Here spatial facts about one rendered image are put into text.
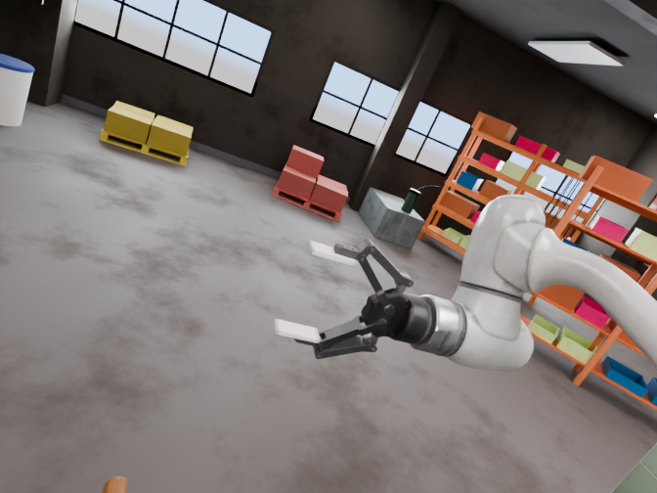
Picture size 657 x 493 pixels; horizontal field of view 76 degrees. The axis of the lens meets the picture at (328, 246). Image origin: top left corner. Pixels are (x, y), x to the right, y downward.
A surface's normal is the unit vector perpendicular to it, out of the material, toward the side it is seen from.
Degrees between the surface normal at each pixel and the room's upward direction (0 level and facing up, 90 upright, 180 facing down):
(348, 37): 90
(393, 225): 90
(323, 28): 90
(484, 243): 81
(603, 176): 90
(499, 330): 61
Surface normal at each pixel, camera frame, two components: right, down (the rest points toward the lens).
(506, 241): -0.54, -0.21
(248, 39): 0.17, 0.43
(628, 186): -0.41, 0.17
